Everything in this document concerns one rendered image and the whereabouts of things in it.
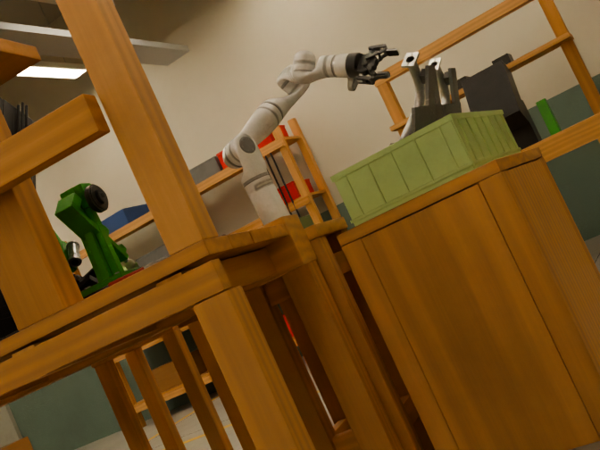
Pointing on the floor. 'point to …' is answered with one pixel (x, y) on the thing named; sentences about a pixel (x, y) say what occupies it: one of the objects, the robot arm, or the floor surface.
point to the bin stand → (131, 430)
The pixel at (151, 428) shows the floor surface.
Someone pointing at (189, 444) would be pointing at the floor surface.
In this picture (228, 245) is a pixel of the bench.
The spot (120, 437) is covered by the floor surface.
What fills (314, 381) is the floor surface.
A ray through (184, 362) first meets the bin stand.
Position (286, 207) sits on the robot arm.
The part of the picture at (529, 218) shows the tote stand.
